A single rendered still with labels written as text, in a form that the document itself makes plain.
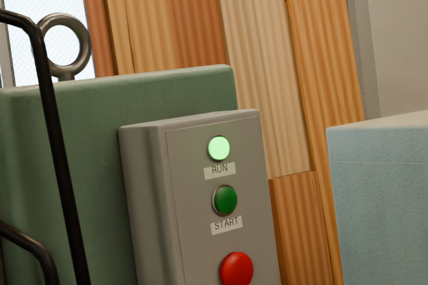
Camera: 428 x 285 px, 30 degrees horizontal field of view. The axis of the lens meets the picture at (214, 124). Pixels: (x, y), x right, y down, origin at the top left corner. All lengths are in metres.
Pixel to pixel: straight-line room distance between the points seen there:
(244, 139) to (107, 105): 0.11
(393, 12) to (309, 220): 0.91
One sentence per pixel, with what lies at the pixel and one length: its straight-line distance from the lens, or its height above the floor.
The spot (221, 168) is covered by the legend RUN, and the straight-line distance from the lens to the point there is 0.61.
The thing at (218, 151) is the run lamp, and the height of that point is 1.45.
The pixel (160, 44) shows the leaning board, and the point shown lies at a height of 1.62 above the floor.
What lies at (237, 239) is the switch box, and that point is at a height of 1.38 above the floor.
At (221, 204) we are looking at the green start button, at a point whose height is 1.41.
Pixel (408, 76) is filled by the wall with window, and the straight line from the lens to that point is 2.89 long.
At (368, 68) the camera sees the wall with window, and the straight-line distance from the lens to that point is 2.81.
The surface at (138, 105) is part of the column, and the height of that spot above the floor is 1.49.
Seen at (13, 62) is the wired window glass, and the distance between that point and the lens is 2.20.
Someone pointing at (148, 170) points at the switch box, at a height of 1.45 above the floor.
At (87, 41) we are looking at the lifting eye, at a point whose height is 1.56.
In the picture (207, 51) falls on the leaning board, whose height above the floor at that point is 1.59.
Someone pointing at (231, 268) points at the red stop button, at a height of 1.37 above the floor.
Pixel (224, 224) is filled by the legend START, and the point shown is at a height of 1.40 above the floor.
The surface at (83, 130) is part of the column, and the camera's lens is 0.62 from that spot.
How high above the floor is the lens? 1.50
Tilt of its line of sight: 3 degrees down
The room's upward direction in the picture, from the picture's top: 7 degrees counter-clockwise
